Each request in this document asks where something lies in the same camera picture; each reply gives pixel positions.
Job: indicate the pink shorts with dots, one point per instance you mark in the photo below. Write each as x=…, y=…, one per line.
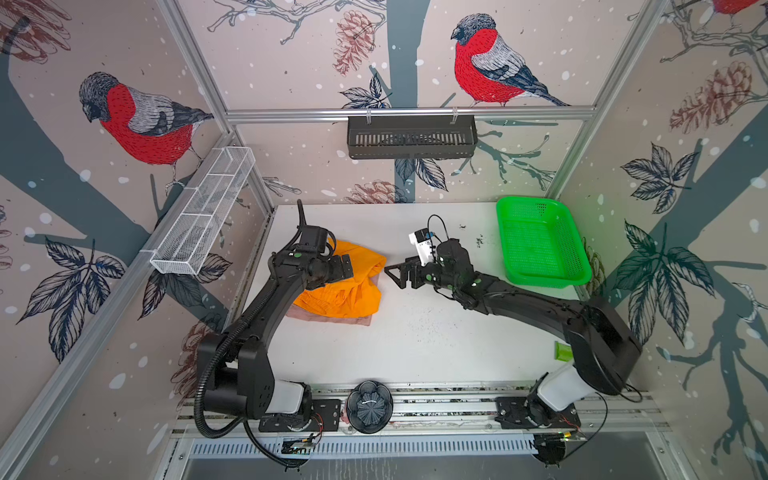
x=298, y=313

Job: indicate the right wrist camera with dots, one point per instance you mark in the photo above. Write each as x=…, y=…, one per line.
x=422, y=240

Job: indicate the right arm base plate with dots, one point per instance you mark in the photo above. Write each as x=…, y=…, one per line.
x=526, y=413

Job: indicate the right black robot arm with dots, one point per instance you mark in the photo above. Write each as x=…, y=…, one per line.
x=604, y=349

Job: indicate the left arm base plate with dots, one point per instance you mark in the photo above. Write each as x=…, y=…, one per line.
x=323, y=414

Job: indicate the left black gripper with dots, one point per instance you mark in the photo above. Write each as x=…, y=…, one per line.
x=339, y=272

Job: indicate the green plastic basket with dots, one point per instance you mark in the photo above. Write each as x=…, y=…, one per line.
x=541, y=245

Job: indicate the white mesh wall shelf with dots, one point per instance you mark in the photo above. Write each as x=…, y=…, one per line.
x=192, y=234

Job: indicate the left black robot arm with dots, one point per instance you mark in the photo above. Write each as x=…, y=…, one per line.
x=235, y=380

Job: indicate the green snack packet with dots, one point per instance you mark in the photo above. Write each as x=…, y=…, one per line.
x=563, y=352

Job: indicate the black round fan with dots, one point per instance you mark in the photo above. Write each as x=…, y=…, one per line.
x=369, y=407

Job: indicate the black hanging wire basket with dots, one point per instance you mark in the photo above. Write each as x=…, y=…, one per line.
x=411, y=137

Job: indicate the horizontal aluminium frame bar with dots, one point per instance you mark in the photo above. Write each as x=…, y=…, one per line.
x=242, y=117

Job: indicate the orange shorts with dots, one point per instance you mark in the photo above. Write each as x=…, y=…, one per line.
x=356, y=297

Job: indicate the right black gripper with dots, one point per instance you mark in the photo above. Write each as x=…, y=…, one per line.
x=409, y=267

